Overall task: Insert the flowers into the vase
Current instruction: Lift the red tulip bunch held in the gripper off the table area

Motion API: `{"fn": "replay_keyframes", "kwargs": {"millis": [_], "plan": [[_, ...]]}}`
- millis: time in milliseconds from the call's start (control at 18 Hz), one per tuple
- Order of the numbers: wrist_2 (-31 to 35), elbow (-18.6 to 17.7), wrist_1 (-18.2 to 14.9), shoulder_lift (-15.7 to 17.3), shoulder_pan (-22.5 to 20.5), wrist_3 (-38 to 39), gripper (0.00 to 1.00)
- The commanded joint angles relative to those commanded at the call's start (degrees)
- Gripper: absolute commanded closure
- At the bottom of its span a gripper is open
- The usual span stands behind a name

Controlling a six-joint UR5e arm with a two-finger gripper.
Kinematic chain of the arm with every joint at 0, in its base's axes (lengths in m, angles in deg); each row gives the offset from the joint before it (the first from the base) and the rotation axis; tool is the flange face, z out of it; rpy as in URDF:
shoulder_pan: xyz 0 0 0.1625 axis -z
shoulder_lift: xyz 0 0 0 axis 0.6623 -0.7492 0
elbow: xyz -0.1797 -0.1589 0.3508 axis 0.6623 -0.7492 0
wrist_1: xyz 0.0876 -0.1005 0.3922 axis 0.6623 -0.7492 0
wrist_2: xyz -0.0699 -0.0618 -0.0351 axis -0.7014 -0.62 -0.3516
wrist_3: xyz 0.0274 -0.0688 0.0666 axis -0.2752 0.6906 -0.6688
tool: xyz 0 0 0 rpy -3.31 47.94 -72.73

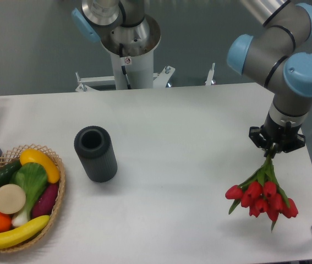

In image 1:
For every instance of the beige round disc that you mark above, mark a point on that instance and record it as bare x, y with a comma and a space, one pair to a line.
12, 199

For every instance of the yellow banana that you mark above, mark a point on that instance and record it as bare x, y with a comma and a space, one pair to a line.
20, 234

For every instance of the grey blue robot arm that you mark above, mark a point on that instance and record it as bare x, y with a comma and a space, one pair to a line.
270, 60

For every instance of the woven wicker basket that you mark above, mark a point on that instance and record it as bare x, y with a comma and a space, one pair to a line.
13, 155

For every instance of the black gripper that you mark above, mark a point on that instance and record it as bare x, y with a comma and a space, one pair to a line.
278, 128

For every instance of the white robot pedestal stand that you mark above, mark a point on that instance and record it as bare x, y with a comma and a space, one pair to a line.
131, 50

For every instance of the dark grey ribbed vase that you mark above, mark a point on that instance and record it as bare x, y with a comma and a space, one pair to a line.
93, 145

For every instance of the green bok choy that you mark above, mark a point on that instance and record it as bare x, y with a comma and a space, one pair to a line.
32, 178

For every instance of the red tulip bouquet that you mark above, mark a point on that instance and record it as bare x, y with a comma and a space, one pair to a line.
261, 193

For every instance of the green cucumber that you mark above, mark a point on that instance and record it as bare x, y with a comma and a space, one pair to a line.
7, 171

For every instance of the purple sweet potato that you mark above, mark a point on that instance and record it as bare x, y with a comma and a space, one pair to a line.
46, 202

